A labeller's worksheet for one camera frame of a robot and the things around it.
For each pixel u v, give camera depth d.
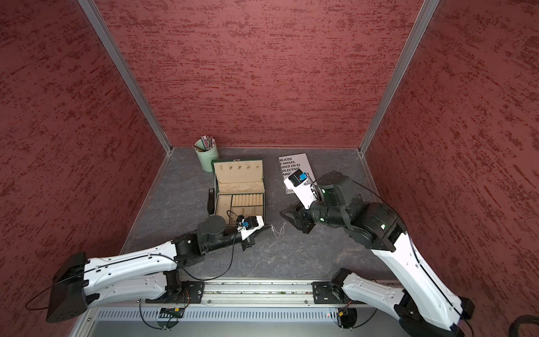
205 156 1.01
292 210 0.49
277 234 0.71
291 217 0.55
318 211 0.47
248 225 0.55
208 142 1.03
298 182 0.48
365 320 0.69
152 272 0.49
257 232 0.58
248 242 0.60
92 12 0.71
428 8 0.71
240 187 0.95
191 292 0.75
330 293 0.70
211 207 0.91
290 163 1.10
